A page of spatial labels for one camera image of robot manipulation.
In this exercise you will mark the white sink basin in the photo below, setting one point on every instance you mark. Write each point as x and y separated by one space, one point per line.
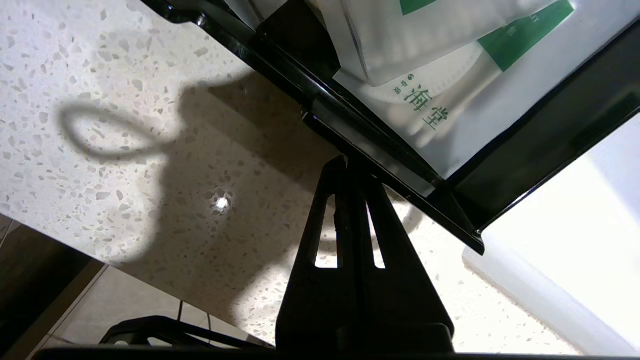
575 250

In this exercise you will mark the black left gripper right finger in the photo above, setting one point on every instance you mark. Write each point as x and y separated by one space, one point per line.
405 300

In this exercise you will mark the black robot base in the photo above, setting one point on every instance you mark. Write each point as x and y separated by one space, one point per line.
150 332

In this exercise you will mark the small square frosted packet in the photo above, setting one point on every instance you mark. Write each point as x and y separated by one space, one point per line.
400 45

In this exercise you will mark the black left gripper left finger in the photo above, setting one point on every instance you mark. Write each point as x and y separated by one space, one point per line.
315 300

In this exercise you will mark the flat white green-label sachet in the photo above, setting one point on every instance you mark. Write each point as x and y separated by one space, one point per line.
500 110

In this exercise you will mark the black pull-out drawer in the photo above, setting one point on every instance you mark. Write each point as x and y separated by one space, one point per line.
525 165

